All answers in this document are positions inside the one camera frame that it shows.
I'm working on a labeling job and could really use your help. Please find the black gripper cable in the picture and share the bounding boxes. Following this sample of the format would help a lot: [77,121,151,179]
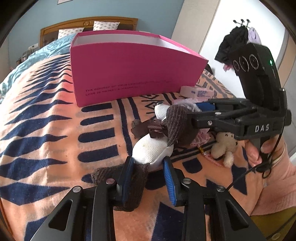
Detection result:
[225,87,287,192]

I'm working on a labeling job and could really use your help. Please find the small white pink carton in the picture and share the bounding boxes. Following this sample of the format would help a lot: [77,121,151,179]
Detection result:
[180,85,214,102]

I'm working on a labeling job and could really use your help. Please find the lilac hanging garment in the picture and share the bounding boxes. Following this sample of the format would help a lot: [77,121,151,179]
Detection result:
[247,27,262,44]

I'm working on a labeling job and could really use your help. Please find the blue quilt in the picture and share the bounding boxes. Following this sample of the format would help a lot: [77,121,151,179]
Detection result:
[0,36,77,98]

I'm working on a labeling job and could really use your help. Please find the white patterned pillow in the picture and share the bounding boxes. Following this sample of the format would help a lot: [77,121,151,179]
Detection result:
[57,27,85,39]
[93,21,121,31]

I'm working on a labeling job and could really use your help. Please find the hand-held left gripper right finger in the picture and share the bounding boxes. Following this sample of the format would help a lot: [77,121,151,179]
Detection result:
[162,157,267,241]

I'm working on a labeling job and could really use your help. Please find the black coat hooks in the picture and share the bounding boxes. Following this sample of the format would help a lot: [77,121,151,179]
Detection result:
[233,19,251,28]

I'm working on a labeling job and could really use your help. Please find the pink cardboard box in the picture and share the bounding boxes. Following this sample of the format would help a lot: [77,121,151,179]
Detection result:
[70,31,208,107]

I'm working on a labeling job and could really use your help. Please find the small beige teddy bear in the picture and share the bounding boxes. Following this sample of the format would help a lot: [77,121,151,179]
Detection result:
[210,132,240,168]

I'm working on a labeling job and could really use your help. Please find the mustard yellow cloth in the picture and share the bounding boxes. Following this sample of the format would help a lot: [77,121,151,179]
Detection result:
[251,205,296,241]

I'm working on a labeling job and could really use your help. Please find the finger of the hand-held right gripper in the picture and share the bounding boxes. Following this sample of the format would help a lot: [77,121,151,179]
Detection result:
[198,98,257,112]
[190,108,254,130]

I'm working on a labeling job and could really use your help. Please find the orange navy patterned blanket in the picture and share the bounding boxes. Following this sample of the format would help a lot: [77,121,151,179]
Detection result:
[0,56,264,241]

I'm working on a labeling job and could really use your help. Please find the pink checked cloth doll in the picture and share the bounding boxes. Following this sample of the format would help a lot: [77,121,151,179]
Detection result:
[172,97,223,166]

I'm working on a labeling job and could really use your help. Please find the person's right hand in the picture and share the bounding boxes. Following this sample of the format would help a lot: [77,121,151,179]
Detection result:
[245,138,287,166]

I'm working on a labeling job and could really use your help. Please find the white and brown sock doll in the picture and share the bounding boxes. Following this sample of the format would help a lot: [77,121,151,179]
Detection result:
[91,102,201,212]

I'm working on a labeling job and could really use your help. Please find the wooden bed headboard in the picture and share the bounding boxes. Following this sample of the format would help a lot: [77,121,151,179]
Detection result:
[40,18,138,48]

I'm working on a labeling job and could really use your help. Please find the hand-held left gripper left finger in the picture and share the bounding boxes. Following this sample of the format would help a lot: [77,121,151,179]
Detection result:
[30,156,135,241]

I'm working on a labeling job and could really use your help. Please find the black hanging garment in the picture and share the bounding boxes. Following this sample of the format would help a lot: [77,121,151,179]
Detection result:
[214,25,249,64]

